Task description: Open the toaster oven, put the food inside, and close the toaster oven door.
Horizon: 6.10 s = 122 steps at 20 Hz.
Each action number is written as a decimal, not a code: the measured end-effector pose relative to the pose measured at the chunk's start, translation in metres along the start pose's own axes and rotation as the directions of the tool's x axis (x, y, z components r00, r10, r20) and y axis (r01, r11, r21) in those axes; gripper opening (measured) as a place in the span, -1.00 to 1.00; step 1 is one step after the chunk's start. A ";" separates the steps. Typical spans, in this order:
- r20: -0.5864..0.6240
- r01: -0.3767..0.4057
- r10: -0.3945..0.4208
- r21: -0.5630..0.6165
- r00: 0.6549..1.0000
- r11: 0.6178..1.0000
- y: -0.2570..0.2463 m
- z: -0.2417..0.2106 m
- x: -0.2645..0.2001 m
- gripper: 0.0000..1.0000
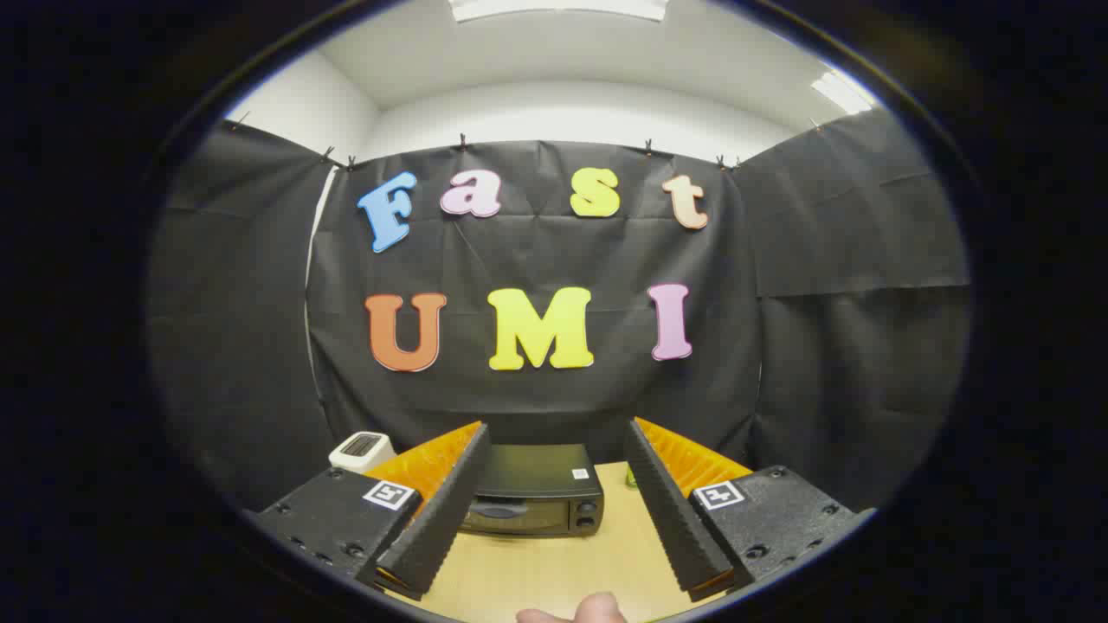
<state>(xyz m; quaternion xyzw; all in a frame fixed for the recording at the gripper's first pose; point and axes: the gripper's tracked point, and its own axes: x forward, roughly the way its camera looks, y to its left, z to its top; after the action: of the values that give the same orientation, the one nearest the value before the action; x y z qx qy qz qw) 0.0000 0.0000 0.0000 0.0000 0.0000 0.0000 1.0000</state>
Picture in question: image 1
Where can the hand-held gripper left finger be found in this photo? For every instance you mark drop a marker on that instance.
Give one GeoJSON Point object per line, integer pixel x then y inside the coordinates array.
{"type": "Point", "coordinates": [450, 510]}

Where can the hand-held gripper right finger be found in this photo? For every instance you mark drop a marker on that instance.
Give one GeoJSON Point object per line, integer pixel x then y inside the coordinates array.
{"type": "Point", "coordinates": [666, 510]}

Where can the black toaster oven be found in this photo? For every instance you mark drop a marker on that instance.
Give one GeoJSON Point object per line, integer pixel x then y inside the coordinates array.
{"type": "Point", "coordinates": [537, 472]}

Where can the white pop-up toaster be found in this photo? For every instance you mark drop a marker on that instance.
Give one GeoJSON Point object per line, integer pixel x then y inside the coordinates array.
{"type": "Point", "coordinates": [359, 450]}

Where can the black backdrop cloth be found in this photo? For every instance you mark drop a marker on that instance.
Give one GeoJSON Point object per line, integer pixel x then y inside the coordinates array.
{"type": "Point", "coordinates": [537, 251]}

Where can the small ceiling light panel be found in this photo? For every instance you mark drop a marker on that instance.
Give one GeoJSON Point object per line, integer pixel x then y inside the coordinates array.
{"type": "Point", "coordinates": [841, 92]}

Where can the long ceiling light panel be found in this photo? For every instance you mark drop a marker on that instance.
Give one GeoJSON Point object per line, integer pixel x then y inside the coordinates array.
{"type": "Point", "coordinates": [558, 7]}

